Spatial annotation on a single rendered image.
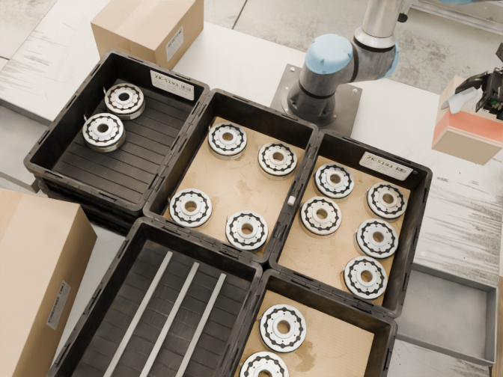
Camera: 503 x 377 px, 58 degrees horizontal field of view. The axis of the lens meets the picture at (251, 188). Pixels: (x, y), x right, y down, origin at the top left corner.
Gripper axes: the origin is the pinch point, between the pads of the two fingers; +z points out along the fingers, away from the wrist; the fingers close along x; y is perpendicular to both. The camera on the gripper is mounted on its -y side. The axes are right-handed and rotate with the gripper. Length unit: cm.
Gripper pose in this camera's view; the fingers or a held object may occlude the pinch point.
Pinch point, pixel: (472, 116)
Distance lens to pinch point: 112.5
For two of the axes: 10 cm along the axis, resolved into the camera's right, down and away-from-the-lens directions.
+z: -0.9, 4.5, 8.9
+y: -3.1, 8.3, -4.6
